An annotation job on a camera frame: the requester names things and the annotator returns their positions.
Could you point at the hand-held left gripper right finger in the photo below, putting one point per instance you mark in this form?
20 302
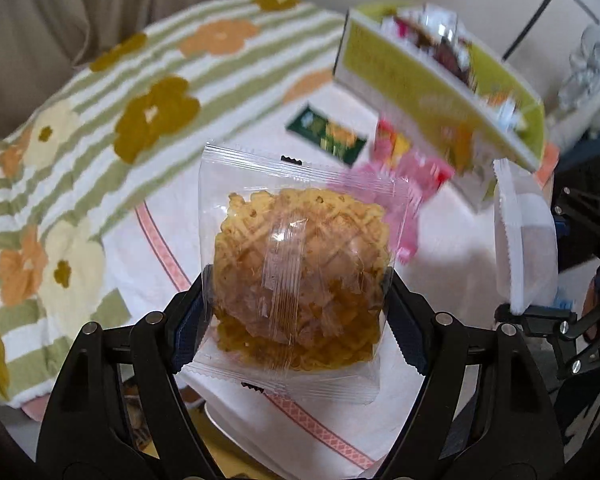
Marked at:
405 327

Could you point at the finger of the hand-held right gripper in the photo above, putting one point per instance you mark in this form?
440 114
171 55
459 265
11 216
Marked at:
545 321
575 215

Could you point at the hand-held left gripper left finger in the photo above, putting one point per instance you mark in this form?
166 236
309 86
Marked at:
192 317

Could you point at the frosted white snack packet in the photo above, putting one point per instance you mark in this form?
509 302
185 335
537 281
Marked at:
525 240

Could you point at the clear waffle cookie packet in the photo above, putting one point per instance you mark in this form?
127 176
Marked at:
300 270

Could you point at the green cardboard box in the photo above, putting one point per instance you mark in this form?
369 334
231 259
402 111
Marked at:
395 70

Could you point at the white cloth with pink trim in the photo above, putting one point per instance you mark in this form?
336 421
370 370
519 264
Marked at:
445 260

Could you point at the blue and white snack packet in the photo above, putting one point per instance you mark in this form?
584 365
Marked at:
507 112

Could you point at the white bundled cloth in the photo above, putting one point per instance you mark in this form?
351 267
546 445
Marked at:
590 75

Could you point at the pink snack packet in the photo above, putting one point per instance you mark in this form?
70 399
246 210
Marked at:
410 180

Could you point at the floral striped blanket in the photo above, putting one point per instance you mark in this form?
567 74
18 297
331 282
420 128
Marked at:
105 160

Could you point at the purple snack packet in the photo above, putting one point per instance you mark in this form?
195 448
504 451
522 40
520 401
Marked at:
445 55

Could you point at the dark green snack packet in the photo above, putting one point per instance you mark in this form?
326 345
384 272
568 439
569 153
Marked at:
325 135

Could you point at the black metal rack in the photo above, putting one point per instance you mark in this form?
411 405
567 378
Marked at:
545 5

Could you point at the beige curtain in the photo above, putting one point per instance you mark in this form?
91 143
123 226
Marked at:
105 0

